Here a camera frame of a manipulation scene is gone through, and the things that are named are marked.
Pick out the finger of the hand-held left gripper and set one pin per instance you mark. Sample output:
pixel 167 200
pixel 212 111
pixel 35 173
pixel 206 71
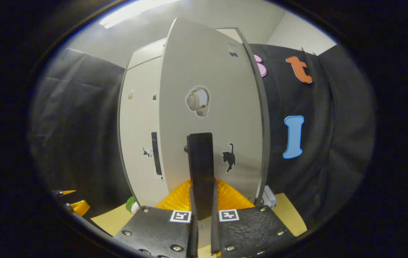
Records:
pixel 66 192
pixel 80 208

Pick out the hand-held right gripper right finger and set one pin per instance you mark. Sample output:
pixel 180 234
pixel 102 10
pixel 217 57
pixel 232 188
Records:
pixel 214 236

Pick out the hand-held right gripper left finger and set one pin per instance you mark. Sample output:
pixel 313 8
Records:
pixel 193 236

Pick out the cabinet door with camera sticker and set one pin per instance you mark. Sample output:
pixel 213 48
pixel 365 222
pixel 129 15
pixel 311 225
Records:
pixel 139 125

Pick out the white double-door shoe cabinet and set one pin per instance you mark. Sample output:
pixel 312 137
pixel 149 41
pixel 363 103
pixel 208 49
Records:
pixel 146 53

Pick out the cabinet door with headphone sticker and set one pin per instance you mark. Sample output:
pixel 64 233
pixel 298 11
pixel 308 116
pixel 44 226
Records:
pixel 197 64

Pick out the green striped toy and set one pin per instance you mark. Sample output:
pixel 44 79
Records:
pixel 131 205

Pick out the white printed box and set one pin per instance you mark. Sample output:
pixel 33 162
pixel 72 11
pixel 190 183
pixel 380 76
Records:
pixel 269 197

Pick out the black backdrop cloth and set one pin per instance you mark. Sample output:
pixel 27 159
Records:
pixel 333 143

